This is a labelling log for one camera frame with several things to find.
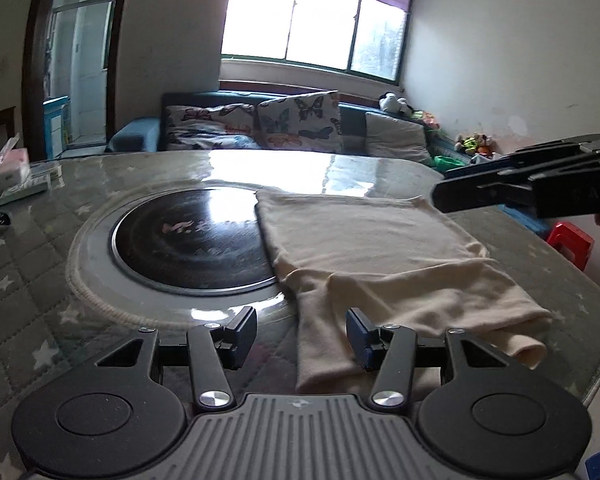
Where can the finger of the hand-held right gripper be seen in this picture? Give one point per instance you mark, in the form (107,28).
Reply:
(470,192)
(545,152)

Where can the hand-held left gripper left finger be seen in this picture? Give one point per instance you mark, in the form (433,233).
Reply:
(240,342)

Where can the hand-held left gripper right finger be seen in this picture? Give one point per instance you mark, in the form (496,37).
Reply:
(360,342)

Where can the cream sweatshirt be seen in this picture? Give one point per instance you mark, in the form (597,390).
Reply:
(370,240)

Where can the green plastic bowl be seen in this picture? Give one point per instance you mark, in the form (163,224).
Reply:
(445,161)

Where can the brown green plush toys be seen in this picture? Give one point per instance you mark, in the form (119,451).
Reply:
(472,145)

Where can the red plastic stool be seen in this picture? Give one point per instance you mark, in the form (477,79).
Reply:
(567,240)

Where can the pink green plush toy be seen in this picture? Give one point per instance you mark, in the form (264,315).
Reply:
(426,119)

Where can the grey pillow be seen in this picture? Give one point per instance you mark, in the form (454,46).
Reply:
(395,135)

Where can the round black induction cooktop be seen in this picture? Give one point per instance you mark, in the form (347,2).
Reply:
(190,245)

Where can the panda plush toy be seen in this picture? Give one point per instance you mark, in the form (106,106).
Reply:
(392,102)

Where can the upright butterfly print pillow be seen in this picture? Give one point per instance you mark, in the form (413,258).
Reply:
(300,120)

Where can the green framed window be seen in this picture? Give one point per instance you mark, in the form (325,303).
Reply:
(320,35)

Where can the flat butterfly print pillow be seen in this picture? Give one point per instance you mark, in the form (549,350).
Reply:
(205,120)

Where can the blue corner sofa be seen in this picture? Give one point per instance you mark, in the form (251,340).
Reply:
(135,137)

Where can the green white small box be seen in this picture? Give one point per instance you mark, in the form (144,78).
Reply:
(47,176)

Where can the white remote control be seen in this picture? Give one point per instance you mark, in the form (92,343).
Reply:
(15,195)

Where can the small blue cabinet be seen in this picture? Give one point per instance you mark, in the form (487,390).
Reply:
(55,125)

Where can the white pink tissue box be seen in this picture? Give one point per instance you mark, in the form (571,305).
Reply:
(7,172)

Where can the dark wooden door frame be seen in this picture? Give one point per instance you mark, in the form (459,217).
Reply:
(117,60)

